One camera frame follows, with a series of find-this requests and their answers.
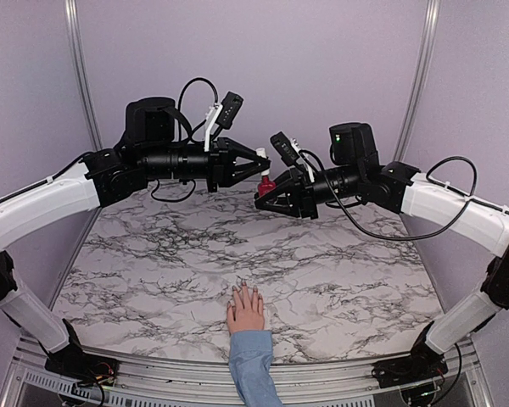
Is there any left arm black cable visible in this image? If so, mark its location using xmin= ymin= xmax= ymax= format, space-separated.
xmin=149 ymin=76 xmax=220 ymax=202

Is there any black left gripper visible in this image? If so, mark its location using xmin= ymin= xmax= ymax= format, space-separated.
xmin=141 ymin=133 xmax=271 ymax=192

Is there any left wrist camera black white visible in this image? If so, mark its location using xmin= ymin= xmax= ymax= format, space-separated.
xmin=204 ymin=92 xmax=243 ymax=152

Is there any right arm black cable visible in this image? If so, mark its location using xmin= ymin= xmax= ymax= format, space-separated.
xmin=300 ymin=148 xmax=478 ymax=241

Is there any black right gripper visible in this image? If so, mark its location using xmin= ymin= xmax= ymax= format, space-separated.
xmin=255 ymin=163 xmax=363 ymax=220

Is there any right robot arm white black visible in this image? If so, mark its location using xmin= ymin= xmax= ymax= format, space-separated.
xmin=254 ymin=122 xmax=509 ymax=380

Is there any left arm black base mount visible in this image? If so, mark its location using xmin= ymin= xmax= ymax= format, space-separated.
xmin=41 ymin=319 xmax=119 ymax=387

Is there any left aluminium corner post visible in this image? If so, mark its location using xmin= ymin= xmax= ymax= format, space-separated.
xmin=64 ymin=0 xmax=103 ymax=150

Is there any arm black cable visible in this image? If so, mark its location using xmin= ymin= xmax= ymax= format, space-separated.
xmin=149 ymin=76 xmax=220 ymax=202
xmin=300 ymin=148 xmax=478 ymax=241

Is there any blue shirt sleeve forearm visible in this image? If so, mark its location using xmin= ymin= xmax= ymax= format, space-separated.
xmin=228 ymin=330 xmax=283 ymax=406

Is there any red nail polish bottle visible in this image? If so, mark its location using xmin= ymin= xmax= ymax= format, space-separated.
xmin=257 ymin=176 xmax=277 ymax=198

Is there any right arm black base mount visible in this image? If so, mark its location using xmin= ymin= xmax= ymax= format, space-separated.
xmin=372 ymin=322 xmax=449 ymax=388

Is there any right aluminium corner post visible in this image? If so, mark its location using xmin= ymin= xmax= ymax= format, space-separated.
xmin=393 ymin=0 xmax=441 ymax=161

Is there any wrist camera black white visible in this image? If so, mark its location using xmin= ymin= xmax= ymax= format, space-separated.
xmin=204 ymin=92 xmax=243 ymax=152
xmin=270 ymin=131 xmax=315 ymax=183

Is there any aluminium corner post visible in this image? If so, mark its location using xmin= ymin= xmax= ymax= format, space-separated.
xmin=64 ymin=0 xmax=103 ymax=150
xmin=393 ymin=0 xmax=441 ymax=161

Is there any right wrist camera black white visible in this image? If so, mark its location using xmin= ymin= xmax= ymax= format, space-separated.
xmin=270 ymin=131 xmax=315 ymax=183

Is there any white nail polish brush cap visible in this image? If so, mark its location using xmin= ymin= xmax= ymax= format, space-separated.
xmin=256 ymin=148 xmax=271 ymax=177

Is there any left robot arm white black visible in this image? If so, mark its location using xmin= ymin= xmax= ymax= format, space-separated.
xmin=0 ymin=92 xmax=270 ymax=377

